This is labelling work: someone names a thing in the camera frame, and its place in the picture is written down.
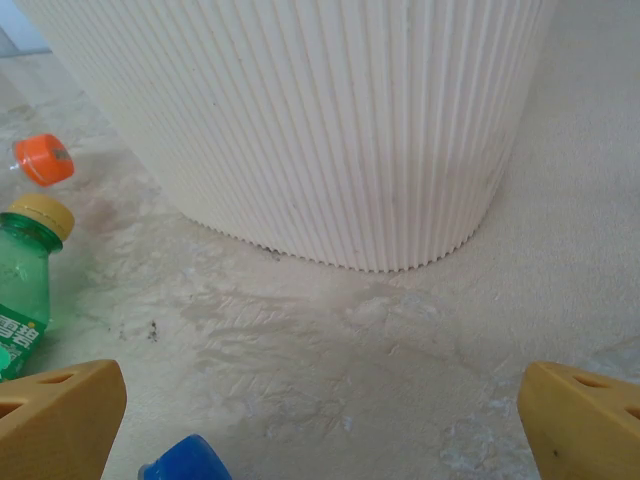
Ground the orange label orange cap bottle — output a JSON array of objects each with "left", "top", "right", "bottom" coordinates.
[{"left": 7, "top": 132, "right": 76, "bottom": 189}]

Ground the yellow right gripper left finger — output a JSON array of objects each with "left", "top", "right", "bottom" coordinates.
[{"left": 0, "top": 358, "right": 127, "bottom": 480}]

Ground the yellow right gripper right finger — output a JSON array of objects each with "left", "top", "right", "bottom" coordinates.
[{"left": 517, "top": 360, "right": 640, "bottom": 480}]

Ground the blue cap cola logo bottle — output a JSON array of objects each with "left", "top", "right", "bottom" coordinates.
[{"left": 137, "top": 433, "right": 236, "bottom": 480}]

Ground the beige ribbed waste bin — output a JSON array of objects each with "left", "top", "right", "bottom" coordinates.
[{"left": 14, "top": 0, "right": 559, "bottom": 274}]

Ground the green soda bottle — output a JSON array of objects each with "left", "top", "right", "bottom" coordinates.
[{"left": 0, "top": 193, "right": 76, "bottom": 384}]

